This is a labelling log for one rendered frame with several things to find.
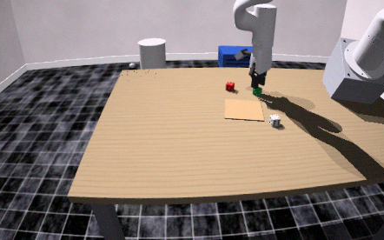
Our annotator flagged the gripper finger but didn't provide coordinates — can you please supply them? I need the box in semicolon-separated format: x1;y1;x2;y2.
258;71;267;86
248;63;260;89

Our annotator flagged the green die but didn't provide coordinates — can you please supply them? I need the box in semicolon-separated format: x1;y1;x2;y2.
253;87;262;96

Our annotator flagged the peach flat mat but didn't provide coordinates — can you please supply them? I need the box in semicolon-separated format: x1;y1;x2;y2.
225;99;264;122

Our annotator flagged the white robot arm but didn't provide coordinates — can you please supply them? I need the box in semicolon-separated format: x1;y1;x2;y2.
233;0;384;80

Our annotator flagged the white die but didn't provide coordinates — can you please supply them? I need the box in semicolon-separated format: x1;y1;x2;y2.
269;115;281;127

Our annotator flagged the red die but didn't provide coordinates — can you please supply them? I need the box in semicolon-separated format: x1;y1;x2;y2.
226;82;235;91

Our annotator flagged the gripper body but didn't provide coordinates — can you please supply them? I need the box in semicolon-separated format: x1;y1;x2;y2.
249;45;272;74

